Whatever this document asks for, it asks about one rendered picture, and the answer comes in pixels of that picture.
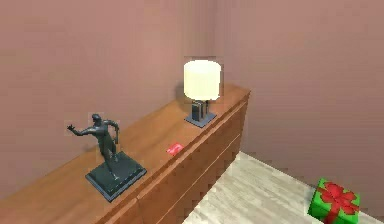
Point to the small red card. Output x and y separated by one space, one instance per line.
175 148

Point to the dark grey figure statue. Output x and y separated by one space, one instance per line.
113 176

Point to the cream shade table lamp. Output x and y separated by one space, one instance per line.
201 80

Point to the brown wooden chest of drawers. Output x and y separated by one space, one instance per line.
186 173

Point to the green gift box red ribbon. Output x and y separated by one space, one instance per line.
333 205

